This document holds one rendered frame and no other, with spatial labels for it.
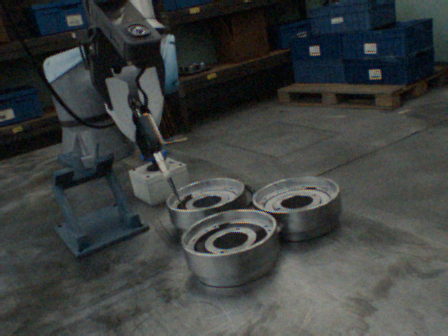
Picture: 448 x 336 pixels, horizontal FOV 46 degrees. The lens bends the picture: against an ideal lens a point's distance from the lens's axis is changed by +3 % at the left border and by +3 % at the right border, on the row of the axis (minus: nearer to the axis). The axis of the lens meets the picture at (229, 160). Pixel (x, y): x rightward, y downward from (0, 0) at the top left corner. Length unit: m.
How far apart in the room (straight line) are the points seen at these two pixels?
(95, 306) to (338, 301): 0.25
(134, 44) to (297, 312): 0.33
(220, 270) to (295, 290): 0.08
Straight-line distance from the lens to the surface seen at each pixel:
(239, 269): 0.53
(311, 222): 0.59
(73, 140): 1.09
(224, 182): 0.72
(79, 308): 0.59
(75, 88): 1.06
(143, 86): 0.69
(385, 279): 0.53
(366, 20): 4.34
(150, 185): 0.78
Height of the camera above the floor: 1.08
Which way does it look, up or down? 18 degrees down
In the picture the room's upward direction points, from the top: 11 degrees counter-clockwise
